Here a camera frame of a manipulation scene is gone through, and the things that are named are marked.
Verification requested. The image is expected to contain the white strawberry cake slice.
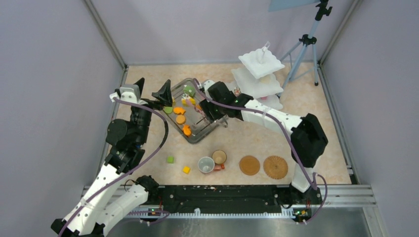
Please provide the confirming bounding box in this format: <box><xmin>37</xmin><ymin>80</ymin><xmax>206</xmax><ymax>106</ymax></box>
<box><xmin>233</xmin><ymin>87</ymin><xmax>241</xmax><ymax>96</ymax></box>

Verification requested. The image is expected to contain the orange flower cookie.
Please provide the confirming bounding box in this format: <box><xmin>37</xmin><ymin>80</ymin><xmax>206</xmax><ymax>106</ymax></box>
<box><xmin>173</xmin><ymin>107</ymin><xmax>186</xmax><ymax>115</ymax></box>

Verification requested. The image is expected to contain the yellow cheese cake wedge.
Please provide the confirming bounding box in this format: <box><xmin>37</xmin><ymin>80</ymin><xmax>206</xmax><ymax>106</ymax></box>
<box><xmin>181</xmin><ymin>93</ymin><xmax>196</xmax><ymax>106</ymax></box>

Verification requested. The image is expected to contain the green cake cube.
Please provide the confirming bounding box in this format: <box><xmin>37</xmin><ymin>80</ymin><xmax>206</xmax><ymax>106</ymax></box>
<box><xmin>183</xmin><ymin>85</ymin><xmax>196</xmax><ymax>97</ymax></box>

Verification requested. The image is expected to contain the orange bear cookie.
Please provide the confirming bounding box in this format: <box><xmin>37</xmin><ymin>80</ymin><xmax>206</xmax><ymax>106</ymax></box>
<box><xmin>182</xmin><ymin>124</ymin><xmax>192</xmax><ymax>137</ymax></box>

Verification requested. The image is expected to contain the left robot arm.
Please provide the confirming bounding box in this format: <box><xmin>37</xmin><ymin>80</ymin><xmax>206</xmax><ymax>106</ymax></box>
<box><xmin>51</xmin><ymin>78</ymin><xmax>173</xmax><ymax>237</ymax></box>

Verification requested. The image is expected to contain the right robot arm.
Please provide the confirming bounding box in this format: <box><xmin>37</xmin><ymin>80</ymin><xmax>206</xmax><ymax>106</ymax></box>
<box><xmin>192</xmin><ymin>79</ymin><xmax>329</xmax><ymax>203</ymax></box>

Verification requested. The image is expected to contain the green macaron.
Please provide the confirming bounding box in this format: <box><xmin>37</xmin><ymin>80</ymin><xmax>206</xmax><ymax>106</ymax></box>
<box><xmin>163</xmin><ymin>107</ymin><xmax>173</xmax><ymax>114</ymax></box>

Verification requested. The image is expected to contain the silver metal tray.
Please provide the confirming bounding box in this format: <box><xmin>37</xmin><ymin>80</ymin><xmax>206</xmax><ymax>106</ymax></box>
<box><xmin>162</xmin><ymin>78</ymin><xmax>228</xmax><ymax>144</ymax></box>

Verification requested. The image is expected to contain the orange round macaron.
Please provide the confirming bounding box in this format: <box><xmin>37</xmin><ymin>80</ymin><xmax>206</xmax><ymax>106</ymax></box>
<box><xmin>175</xmin><ymin>115</ymin><xmax>186</xmax><ymax>124</ymax></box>

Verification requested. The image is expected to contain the white three-tier serving stand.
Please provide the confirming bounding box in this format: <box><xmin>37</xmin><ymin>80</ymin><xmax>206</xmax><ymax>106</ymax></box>
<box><xmin>228</xmin><ymin>41</ymin><xmax>285</xmax><ymax>110</ymax></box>

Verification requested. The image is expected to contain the grey-white cup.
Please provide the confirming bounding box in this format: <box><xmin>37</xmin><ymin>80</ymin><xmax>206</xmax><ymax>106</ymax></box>
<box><xmin>197</xmin><ymin>157</ymin><xmax>215</xmax><ymax>174</ymax></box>

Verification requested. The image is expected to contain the smooth brown round coaster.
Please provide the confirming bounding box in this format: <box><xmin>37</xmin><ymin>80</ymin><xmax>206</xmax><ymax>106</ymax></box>
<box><xmin>239</xmin><ymin>156</ymin><xmax>260</xmax><ymax>176</ymax></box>

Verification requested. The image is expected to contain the yellow cube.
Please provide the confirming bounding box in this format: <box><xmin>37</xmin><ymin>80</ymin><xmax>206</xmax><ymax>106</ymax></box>
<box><xmin>182</xmin><ymin>166</ymin><xmax>191</xmax><ymax>174</ymax></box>

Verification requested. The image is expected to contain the ribbed brown round coaster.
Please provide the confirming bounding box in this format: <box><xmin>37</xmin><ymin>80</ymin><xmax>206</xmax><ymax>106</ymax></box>
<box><xmin>263</xmin><ymin>156</ymin><xmax>289</xmax><ymax>180</ymax></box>

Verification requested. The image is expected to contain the light blue tripod stand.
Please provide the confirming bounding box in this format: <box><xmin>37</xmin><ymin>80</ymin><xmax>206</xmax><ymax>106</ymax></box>
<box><xmin>269</xmin><ymin>0</ymin><xmax>333</xmax><ymax>89</ymax></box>

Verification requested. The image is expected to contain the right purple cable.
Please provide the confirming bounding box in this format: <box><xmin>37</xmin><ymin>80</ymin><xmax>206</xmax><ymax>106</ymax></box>
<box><xmin>192</xmin><ymin>78</ymin><xmax>329</xmax><ymax>225</ymax></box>

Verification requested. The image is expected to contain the brown cup with red handle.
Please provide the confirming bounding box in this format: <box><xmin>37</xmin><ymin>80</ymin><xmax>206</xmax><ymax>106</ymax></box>
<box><xmin>211</xmin><ymin>150</ymin><xmax>227</xmax><ymax>171</ymax></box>

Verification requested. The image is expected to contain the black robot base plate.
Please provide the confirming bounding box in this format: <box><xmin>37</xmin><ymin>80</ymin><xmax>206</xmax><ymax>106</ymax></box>
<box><xmin>147</xmin><ymin>185</ymin><xmax>322</xmax><ymax>214</ymax></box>

